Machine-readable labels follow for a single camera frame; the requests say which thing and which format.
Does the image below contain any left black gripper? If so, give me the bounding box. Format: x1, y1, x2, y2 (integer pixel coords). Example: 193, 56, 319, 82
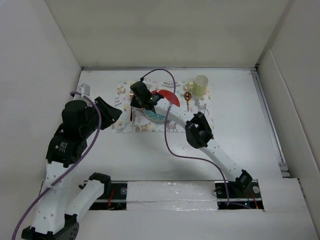
81, 97, 122, 137

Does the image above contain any copper fork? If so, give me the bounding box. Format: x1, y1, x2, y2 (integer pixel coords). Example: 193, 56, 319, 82
129, 90, 134, 122

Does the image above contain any animal print cloth placemat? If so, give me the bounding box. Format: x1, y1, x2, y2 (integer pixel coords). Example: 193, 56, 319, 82
111, 78, 214, 133

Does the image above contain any red and teal plate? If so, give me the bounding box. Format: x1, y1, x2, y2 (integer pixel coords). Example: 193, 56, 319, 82
141, 89, 181, 124

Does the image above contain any copper spoon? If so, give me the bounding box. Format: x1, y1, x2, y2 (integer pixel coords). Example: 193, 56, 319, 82
183, 91, 192, 112

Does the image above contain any pale yellow mug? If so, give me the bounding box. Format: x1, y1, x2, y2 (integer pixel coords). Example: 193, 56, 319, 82
187, 74, 209, 97

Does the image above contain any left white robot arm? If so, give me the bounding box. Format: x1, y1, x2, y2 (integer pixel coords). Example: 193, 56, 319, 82
21, 97, 122, 240

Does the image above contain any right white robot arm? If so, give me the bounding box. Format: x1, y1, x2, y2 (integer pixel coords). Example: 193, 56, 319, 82
130, 81, 253, 197

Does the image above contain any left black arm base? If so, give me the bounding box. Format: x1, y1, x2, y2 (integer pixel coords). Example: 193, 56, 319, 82
89, 181, 128, 211

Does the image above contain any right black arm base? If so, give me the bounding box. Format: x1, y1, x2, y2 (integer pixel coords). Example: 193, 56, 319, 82
212, 180, 264, 210

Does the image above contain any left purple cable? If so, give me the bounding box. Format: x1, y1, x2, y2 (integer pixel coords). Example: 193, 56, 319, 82
11, 91, 102, 240

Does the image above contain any purple cable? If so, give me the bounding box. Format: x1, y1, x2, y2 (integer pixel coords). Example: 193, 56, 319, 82
11, 91, 102, 240
139, 68, 231, 207

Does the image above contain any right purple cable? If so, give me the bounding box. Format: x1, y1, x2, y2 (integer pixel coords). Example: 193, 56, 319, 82
139, 68, 231, 207

